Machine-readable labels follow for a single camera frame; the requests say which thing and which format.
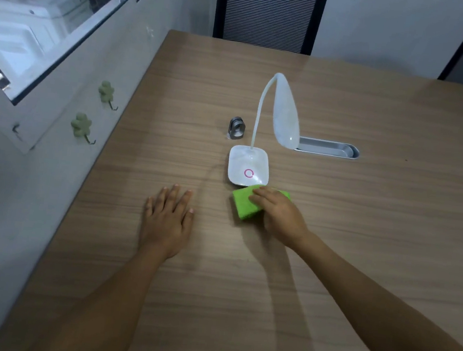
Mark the person's left hand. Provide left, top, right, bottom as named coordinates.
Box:
left=137, top=181, right=198, bottom=263

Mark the green sponge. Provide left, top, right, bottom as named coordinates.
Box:
left=229, top=182, right=292, bottom=225

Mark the person's left forearm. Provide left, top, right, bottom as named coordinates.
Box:
left=37, top=233, right=169, bottom=351

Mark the white gooseneck desk lamp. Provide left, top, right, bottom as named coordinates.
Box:
left=226, top=68, right=308, bottom=192

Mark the person's right hand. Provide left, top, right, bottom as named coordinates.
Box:
left=243, top=185, right=315, bottom=252

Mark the silver table cable tray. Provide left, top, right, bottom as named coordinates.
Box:
left=293, top=136, right=362, bottom=161

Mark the person's right forearm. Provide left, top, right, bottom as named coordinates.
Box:
left=278, top=228, right=463, bottom=351

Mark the white framed window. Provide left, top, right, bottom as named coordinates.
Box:
left=0, top=0, right=168, bottom=121

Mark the green clover wall hook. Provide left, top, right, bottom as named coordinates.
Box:
left=68, top=111, right=99, bottom=146
left=96, top=80, right=122, bottom=112

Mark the small grey metal clip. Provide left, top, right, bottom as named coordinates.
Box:
left=226, top=116, right=247, bottom=142

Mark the black mesh office chair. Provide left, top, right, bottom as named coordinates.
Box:
left=211, top=0, right=330, bottom=58

